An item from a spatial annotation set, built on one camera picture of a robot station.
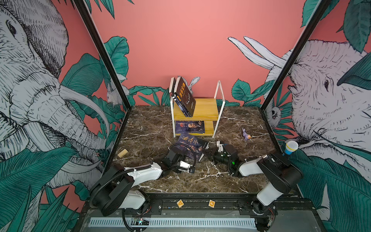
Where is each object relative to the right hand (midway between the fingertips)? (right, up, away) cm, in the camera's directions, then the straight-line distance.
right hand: (200, 150), depth 86 cm
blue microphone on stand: (+44, +5, -16) cm, 47 cm away
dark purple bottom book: (-1, +2, +6) cm, 7 cm away
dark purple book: (-7, +14, +14) cm, 21 cm away
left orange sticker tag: (-12, -26, -11) cm, 31 cm away
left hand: (-11, -4, +4) cm, 12 cm away
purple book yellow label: (-12, +27, -6) cm, 29 cm away
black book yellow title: (-10, +33, -2) cm, 34 cm away
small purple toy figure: (+33, +8, +15) cm, 37 cm away
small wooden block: (-51, -4, +7) cm, 51 cm away
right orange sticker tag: (+5, -26, -11) cm, 29 cm away
